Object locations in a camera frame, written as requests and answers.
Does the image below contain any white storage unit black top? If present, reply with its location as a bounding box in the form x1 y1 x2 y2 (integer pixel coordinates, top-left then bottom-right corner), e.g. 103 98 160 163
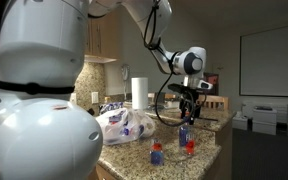
252 105 278 136

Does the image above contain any white projection screen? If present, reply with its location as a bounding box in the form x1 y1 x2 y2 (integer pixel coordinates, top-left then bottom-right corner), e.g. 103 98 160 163
239 21 288 99

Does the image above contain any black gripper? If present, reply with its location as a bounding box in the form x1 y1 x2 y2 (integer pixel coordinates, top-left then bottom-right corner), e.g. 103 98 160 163
167 83 202 126

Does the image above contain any translucent white plastic bag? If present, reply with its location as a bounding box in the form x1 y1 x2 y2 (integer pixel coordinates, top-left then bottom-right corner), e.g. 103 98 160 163
95 107 157 147

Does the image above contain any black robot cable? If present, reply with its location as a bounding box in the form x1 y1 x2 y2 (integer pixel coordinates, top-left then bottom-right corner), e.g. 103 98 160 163
143 0 205 128

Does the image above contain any shrink-wrapped water bottle pack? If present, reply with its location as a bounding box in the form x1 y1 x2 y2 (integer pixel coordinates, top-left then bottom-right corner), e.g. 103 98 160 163
98 101 125 114

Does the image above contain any wrist-mounted camera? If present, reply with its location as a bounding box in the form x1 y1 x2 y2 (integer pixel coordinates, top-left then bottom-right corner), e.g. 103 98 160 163
197 79 214 91

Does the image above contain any black pen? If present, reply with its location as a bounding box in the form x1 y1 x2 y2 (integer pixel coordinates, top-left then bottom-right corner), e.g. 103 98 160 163
197 116 220 122

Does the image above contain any white wall phone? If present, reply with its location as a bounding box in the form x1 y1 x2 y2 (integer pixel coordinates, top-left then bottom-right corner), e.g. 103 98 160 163
121 63 131 101

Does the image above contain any wooden base cabinet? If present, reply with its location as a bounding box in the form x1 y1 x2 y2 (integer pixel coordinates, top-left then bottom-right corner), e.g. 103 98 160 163
95 164 120 180

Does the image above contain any dark reddish framed picture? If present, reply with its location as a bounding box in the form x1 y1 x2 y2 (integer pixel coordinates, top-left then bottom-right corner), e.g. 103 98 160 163
203 70 220 96

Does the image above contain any white paper towel roll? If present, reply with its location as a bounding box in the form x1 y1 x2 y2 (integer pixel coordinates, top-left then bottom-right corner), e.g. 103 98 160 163
131 77 149 110

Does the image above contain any small white box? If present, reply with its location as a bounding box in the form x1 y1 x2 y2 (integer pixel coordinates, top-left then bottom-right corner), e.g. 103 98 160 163
231 110 250 131

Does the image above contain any dark box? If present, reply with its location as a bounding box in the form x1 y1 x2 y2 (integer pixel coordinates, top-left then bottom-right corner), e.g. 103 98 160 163
153 92 167 105

